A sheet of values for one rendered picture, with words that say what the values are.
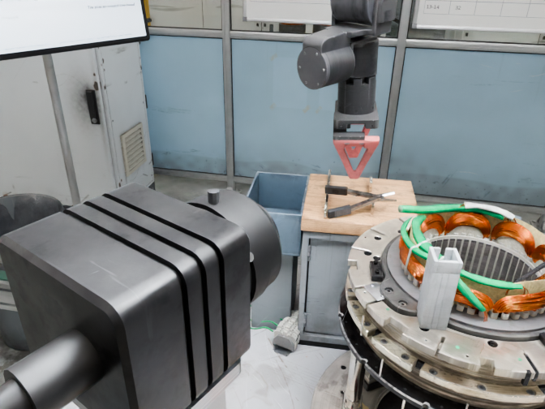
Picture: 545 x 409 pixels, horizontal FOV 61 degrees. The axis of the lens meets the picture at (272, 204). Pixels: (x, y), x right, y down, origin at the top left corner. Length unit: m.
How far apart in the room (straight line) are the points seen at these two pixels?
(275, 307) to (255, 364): 0.12
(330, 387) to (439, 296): 0.39
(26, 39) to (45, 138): 1.69
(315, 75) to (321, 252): 0.32
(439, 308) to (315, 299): 0.39
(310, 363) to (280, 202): 0.32
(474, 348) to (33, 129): 2.68
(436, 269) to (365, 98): 0.31
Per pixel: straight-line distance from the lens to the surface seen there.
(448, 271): 0.51
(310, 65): 0.66
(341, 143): 0.70
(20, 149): 3.07
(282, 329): 0.93
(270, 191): 0.97
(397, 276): 0.61
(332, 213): 0.78
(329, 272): 0.85
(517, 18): 2.84
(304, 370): 0.91
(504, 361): 0.55
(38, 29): 1.30
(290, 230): 0.81
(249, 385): 0.89
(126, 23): 1.43
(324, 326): 0.93
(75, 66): 2.68
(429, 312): 0.54
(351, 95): 0.72
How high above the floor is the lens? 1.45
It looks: 28 degrees down
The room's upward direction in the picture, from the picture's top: 1 degrees clockwise
